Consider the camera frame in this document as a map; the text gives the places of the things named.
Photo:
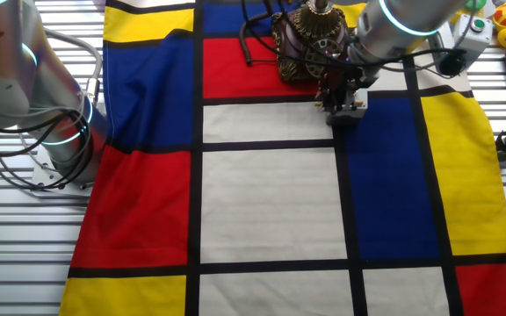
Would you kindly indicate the grey box with green button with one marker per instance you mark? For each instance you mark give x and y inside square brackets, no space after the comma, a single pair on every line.
[477,37]

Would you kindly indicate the grey box with red button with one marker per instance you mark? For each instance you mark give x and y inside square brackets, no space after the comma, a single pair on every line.
[360,114]

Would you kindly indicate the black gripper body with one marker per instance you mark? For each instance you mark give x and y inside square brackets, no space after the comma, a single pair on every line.
[343,80]

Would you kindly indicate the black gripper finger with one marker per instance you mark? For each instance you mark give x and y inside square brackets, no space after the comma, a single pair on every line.
[328,101]
[345,102]

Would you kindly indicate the colourful Mondrian pattern tablecloth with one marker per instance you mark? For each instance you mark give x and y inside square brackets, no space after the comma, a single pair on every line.
[270,206]

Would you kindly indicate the wrist camera on grey bracket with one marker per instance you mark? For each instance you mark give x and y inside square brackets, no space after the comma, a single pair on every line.
[450,63]

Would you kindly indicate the yellow box with green button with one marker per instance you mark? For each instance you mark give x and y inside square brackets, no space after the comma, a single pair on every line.
[477,4]

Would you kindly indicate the brown brass rotary phone base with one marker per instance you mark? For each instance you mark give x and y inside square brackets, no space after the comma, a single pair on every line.
[292,48]

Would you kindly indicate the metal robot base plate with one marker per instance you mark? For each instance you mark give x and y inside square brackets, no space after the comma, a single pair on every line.
[44,173]

